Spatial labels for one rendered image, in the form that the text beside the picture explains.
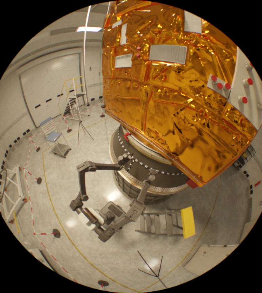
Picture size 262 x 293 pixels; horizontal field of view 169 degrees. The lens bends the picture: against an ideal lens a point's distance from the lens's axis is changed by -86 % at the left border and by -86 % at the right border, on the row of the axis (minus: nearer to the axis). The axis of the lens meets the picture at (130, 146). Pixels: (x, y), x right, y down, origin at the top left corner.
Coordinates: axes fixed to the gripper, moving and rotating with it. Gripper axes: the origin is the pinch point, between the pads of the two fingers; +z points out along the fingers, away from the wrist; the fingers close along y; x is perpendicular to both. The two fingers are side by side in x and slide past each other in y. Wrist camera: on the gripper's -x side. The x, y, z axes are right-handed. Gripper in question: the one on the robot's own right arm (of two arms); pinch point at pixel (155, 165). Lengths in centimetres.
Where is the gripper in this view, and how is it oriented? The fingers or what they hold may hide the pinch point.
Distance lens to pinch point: 103.3
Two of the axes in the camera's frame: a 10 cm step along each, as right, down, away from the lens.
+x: 0.1, 5.6, 8.3
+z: 4.4, -7.5, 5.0
